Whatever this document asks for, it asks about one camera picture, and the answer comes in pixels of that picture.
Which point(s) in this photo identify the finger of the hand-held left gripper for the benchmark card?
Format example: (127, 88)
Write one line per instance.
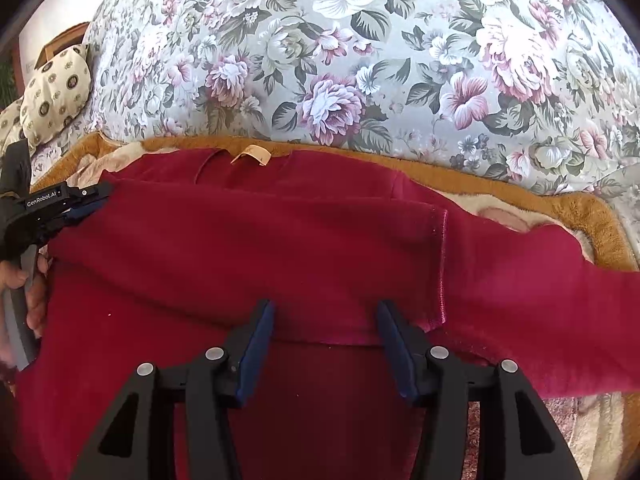
(92, 193)
(80, 214)

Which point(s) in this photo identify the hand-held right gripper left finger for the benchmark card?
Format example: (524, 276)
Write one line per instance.
(256, 345)

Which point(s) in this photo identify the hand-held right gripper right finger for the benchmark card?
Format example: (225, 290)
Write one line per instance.
(397, 350)

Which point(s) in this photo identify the red sweater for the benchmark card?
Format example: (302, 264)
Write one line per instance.
(250, 260)

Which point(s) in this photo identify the person's left hand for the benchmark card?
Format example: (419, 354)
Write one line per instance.
(36, 300)

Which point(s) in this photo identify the cream patterned pillow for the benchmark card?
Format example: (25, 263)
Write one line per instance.
(55, 95)
(11, 127)

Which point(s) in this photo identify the wooden headboard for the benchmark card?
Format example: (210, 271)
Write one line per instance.
(62, 40)

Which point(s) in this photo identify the brown cream plush blanket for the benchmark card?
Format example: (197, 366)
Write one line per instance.
(575, 210)

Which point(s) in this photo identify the floral bedsheet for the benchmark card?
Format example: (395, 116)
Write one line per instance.
(400, 35)

